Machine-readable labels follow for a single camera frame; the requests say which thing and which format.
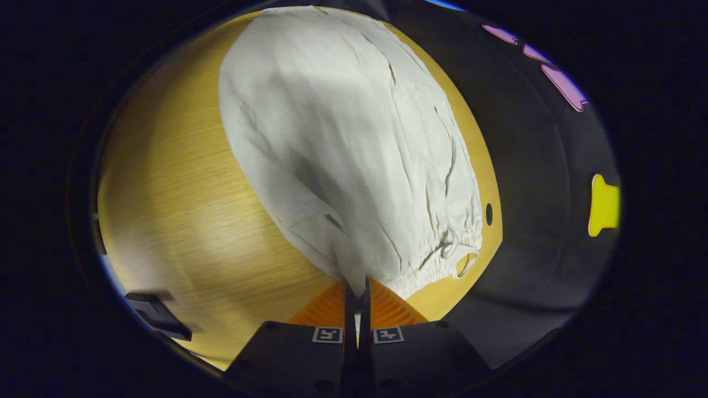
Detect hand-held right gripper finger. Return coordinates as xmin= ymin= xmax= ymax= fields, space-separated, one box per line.
xmin=358 ymin=276 xmax=493 ymax=398
xmin=224 ymin=279 xmax=357 ymax=398

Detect black backdrop cloth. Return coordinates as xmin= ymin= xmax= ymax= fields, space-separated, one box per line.
xmin=382 ymin=0 xmax=621 ymax=368

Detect white jeans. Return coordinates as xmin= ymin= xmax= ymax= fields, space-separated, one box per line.
xmin=217 ymin=6 xmax=483 ymax=299

